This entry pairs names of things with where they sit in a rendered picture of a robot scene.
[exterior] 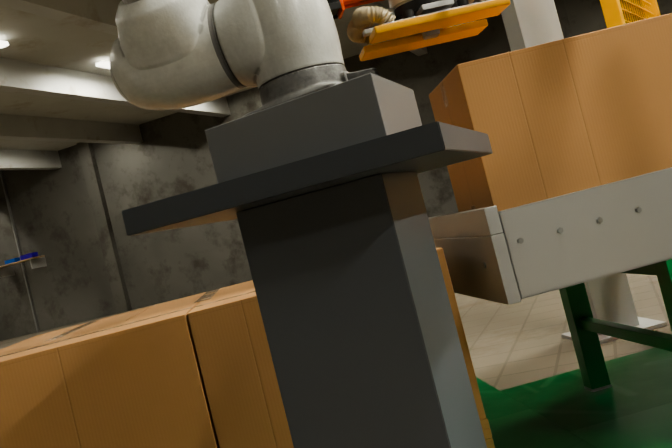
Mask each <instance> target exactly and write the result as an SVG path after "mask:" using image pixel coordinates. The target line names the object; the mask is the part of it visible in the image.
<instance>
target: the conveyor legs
mask: <svg viewBox="0 0 672 448"><path fill-rule="evenodd" d="M622 273H628V274H643V275H657V278H658V282H659V286H660V290H661V293H662V297H663V301H664V305H665V308H666V312H667V316H668V320H669V323H670V327H671V331H672V258H670V260H669V259H667V260H666V261H663V262H659V263H655V264H652V265H648V266H644V267H640V268H637V269H633V270H629V271H625V272H622ZM559 291H560V295H561V299H562V303H563V307H564V310H565V314H566V318H567V322H568V326H569V330H570V333H571V337H572V341H573V345H574V349H575V353H576V356H577V360H578V364H579V368H580V372H581V375H582V379H583V383H584V388H585V389H587V390H589V391H591V392H595V391H599V390H602V389H606V388H609V387H612V385H611V383H610V379H609V375H608V372H607V368H606V364H605V360H604V356H603V353H602V349H601V345H600V341H599V337H598V333H599V334H603V335H607V336H611V337H615V338H619V339H623V340H627V341H631V342H635V343H639V344H643V345H647V346H651V347H655V348H659V349H663V350H667V351H671V352H672V334H668V333H663V332H658V331H653V330H648V329H644V328H639V327H634V326H629V325H624V324H620V323H615V322H610V321H605V320H600V319H596V318H593V314H592V311H591V307H590V303H589V299H588V295H587V292H586V288H585V284H584V283H581V284H577V285H573V286H569V287H566V288H562V289H559Z"/></svg>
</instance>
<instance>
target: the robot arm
mask: <svg viewBox="0 0 672 448"><path fill-rule="evenodd" d="M115 22H116V25H117V29H118V35H119V38H117V39H116V40H115V41H114V43H113V45H112V48H111V52H110V57H109V60H110V72H111V76H112V79H113V82H114V84H115V86H116V88H117V90H118V91H119V93H120V94H121V95H122V96H123V98H124V99H125V100H127V101H128V102H129V103H131V104H133V105H135V106H137V107H139V108H142V109H148V110H176V109H183V108H187V107H192V106H195V105H199V104H203V103H206V102H209V101H212V100H215V99H218V98H221V97H223V96H226V95H228V94H231V93H233V92H235V91H237V90H239V89H242V88H245V87H247V86H258V89H259V93H260V99H261V104H262V107H260V108H258V109H256V110H254V111H252V112H249V113H247V114H245V115H244V116H247V115H250V114H253V113H256V112H259V111H262V110H264V109H267V108H270V107H273V106H276V105H279V104H282V103H285V102H287V101H290V100H293V99H296V98H299V97H302V96H305V95H308V94H310V93H313V92H316V91H319V90H322V89H325V88H328V87H331V86H333V85H336V84H339V83H342V82H345V81H348V80H351V79H354V78H356V77H359V76H362V75H365V74H368V73H372V74H375V75H377V76H379V72H378V71H376V69H377V68H370V69H365V70H360V71H355V72H348V71H347V70H346V68H345V64H344V60H343V56H342V51H341V45H340V40H339V36H338V32H337V29H336V25H335V22H334V19H333V15H332V12H331V10H330V7H329V4H328V2H327V0H219V1H217V2H216V3H213V4H210V3H209V2H208V0H122V1H121V2H120V3H119V5H118V9H117V13H116V18H115ZM244 116H243V117H244Z"/></svg>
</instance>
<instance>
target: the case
mask: <svg viewBox="0 0 672 448"><path fill-rule="evenodd" d="M429 99H430V102H431V106H432V110H433V114H434V118H435V122H436V121H439V122H443V123H446V124H450V125H454V126H458V127H462V128H466V129H470V130H474V131H478V132H482V133H486V134H488V136H489V140H490V144H491V148H492V152H493V153H492V154H490V155H486V156H482V157H478V158H475V159H471V160H467V161H463V162H459V163H456V164H452V165H448V166H447V168H448V172H449V176H450V180H451V184H452V188H453V192H454V196H455V199H456V203H457V207H458V211H459V212H462V211H468V210H473V209H479V208H484V207H490V206H497V210H498V211H502V210H506V209H510V208H514V207H518V206H522V205H526V204H530V203H534V202H537V201H541V200H545V199H549V198H553V197H557V196H561V195H565V194H569V193H573V192H577V191H581V190H585V189H588V188H592V187H596V186H600V185H604V184H608V183H612V182H616V181H620V180H624V179H628V178H632V177H636V176H639V175H643V174H647V173H651V172H655V171H659V170H663V169H667V168H671V167H672V13H669V14H665V15H661V16H657V17H652V18H648V19H644V20H640V21H636V22H632V23H627V24H623V25H619V26H615V27H611V28H607V29H602V30H598V31H594V32H590V33H586V34H582V35H578V36H573V37H569V38H565V39H561V40H557V41H553V42H548V43H544V44H540V45H536V46H532V47H528V48H523V49H519V50H515V51H511V52H507V53H503V54H499V55H494V56H490V57H486V58H482V59H478V60H474V61H469V62H465V63H461V64H458V65H456V66H455V68H454V69H453V70H452V71H451V72H450V73H449V74H448V75H447V76H446V77H445V78H444V79H443V80H442V81H441V82H440V83H439V85H438V86H437V87H436V88H435V89H434V90H433V91H432V92H431V93H430V94H429Z"/></svg>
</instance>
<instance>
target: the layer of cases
mask: <svg viewBox="0 0 672 448"><path fill-rule="evenodd" d="M436 250H437V254H438V258H439V262H440V266H441V270H442V274H443V278H444V282H445V286H446V289H447V293H448V297H449V301H450V305H451V309H452V313H453V317H454V321H455V325H456V329H457V332H458V336H459V340H460V344H461V348H462V352H463V356H464V360H465V364H466V368H467V372H468V375H469V379H470V383H471V387H472V391H473V395H474V399H475V403H476V407H477V411H478V415H479V418H480V420H482V419H485V418H486V415H485V411H484V407H483V403H482V399H481V395H480V391H479V387H478V384H477V380H476V376H475V372H474V368H473V364H472V360H471V356H470V352H469V348H468V345H467V341H466V337H465V333H464V329H463V325H462V321H461V317H460V313H459V309H458V305H457V302H456V298H455V294H454V290H453V286H452V282H451V278H450V274H449V270H448V266H447V263H446V259H445V255H444V251H443V248H436ZM0 448H294V446H293V442H292V438H291V434H290V430H289V425H288V421H287V417H286V413H285V409H284V405H283V401H282V397H281V393H280V389H279V385H278V381H277V377H276V373H275V369H274V365H273V361H272V356H271V352H270V348H269V344H268V340H267V336H266V332H265V328H264V324H263V320H262V316H261V312H260V308H259V304H258V300H257V296H256V292H255V288H254V283H253V280H251V281H247V282H243V283H239V284H235V285H232V286H228V287H224V288H220V289H216V290H212V291H208V292H204V293H200V294H196V295H192V296H188V297H185V298H181V299H177V300H173V301H169V302H165V303H161V304H157V305H155V306H149V307H145V308H142V309H138V310H134V311H130V312H126V313H122V314H118V315H114V316H110V317H106V318H102V319H99V320H95V321H91V322H87V323H83V324H79V325H75V326H71V327H67V328H63V329H59V330H56V331H52V332H48V333H44V334H40V335H36V336H34V337H31V338H29V339H26V340H24V341H21V342H19V343H16V344H13V345H11V346H8V347H6V348H3V349H1V350H0Z"/></svg>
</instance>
